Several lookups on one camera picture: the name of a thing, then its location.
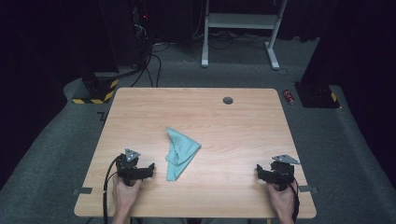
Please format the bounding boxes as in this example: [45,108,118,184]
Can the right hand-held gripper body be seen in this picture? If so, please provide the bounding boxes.
[268,154,301,191]

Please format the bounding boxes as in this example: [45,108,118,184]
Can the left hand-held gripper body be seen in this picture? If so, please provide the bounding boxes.
[116,147,145,188]

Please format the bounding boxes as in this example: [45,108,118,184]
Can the teal cloth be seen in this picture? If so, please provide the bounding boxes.
[164,126,203,182]

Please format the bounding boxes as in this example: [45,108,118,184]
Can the person's left hand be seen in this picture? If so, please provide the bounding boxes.
[111,175,143,215]

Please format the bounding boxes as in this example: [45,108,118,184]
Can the person's right hand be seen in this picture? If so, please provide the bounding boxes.
[266,181,297,218]

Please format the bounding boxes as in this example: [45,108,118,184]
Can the grey tape strip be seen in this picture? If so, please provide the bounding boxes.
[72,187,93,196]
[298,185,319,194]

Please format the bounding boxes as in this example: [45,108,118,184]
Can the red can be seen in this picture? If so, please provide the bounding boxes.
[282,89,295,105]

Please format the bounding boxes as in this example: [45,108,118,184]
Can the black stand base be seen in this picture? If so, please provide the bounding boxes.
[293,81,341,109]

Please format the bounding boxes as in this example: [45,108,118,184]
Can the black stand with striped base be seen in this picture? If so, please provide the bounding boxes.
[72,70,120,105]

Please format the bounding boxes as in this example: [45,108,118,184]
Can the black equipment tower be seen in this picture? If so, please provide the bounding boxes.
[129,0,154,69]

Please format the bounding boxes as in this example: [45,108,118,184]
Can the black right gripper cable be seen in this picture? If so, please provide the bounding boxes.
[288,179,302,224]

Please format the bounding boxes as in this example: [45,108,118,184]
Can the black floor cables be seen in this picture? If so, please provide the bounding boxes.
[130,43,171,89]

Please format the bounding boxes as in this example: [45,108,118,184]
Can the cables under white stand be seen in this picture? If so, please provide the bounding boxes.
[183,27,272,64]

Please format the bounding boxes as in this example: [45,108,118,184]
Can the white metal stand frame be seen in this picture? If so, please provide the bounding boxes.
[200,0,289,71]

